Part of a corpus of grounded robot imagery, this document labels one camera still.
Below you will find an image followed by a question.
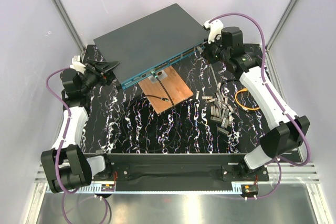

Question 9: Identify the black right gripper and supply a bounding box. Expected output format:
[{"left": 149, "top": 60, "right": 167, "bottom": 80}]
[{"left": 202, "top": 34, "right": 229, "bottom": 65}]

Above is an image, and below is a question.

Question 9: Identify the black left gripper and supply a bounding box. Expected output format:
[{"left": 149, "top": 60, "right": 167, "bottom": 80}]
[{"left": 80, "top": 58, "right": 120, "bottom": 94}]

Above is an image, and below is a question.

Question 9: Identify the yellow ethernet cable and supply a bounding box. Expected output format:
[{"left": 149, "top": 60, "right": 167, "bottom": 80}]
[{"left": 234, "top": 89, "right": 260, "bottom": 112}]

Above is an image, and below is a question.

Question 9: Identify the black ethernet cable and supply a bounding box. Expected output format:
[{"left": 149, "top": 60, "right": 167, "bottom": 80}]
[{"left": 121, "top": 71, "right": 182, "bottom": 154}]

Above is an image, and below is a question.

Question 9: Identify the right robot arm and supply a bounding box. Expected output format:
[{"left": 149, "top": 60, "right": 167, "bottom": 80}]
[{"left": 204, "top": 20, "right": 310, "bottom": 180}]

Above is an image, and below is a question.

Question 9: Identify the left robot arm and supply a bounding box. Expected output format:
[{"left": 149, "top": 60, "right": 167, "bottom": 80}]
[{"left": 40, "top": 60, "right": 119, "bottom": 194}]

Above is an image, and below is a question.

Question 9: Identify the lone silver transceiver module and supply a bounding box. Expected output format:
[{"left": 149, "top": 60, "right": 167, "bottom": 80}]
[{"left": 195, "top": 90, "right": 199, "bottom": 100}]

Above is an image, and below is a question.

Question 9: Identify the wooden board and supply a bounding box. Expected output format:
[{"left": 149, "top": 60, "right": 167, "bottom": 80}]
[{"left": 138, "top": 66, "right": 194, "bottom": 114}]

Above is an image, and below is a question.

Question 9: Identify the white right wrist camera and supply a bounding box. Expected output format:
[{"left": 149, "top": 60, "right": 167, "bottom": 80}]
[{"left": 203, "top": 19, "right": 224, "bottom": 44}]

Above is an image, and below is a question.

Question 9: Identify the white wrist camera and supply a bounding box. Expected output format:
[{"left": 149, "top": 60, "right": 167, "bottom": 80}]
[
  {"left": 70, "top": 55, "right": 86, "bottom": 74},
  {"left": 203, "top": 19, "right": 224, "bottom": 44}
]

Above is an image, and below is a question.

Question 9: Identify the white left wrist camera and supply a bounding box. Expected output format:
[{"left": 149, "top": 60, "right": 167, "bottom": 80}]
[{"left": 70, "top": 55, "right": 86, "bottom": 74}]

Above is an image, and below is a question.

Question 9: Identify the teal network switch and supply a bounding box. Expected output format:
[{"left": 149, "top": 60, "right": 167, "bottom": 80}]
[{"left": 93, "top": 4, "right": 207, "bottom": 90}]

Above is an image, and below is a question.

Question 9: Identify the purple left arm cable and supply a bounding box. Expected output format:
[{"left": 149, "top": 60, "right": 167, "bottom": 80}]
[{"left": 45, "top": 68, "right": 112, "bottom": 223}]

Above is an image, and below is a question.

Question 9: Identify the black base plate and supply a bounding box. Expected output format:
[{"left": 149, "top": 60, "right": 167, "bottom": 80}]
[{"left": 107, "top": 154, "right": 269, "bottom": 194}]

